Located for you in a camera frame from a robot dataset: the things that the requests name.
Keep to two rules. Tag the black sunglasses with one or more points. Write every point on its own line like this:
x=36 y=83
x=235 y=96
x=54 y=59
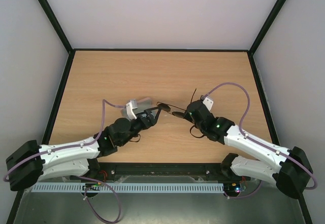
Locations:
x=177 y=111

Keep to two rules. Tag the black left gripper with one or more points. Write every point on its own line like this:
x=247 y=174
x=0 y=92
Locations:
x=152 y=121

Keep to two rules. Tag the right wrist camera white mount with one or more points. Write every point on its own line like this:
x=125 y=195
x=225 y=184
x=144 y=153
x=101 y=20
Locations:
x=208 y=102

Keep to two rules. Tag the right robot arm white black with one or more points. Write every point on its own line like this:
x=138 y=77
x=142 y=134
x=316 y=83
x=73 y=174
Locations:
x=287 y=169

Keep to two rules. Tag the pink grey glasses case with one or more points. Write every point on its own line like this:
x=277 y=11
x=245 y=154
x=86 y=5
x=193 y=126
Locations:
x=142 y=105

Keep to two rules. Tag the black frame post left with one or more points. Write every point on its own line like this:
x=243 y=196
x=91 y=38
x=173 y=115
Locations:
x=56 y=25

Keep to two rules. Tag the light blue slotted cable duct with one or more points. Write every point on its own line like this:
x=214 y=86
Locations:
x=200 y=188

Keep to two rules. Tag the black frame post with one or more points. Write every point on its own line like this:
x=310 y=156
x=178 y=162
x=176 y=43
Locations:
x=56 y=25
x=266 y=25

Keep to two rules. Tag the black frame post right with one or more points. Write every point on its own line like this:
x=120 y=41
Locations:
x=266 y=25

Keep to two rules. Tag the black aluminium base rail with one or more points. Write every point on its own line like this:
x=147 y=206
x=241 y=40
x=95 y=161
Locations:
x=209 y=171

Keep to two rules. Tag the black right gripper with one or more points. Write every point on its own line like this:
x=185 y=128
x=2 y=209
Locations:
x=191 y=110

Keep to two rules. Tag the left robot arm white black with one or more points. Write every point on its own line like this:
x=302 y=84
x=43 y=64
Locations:
x=32 y=162

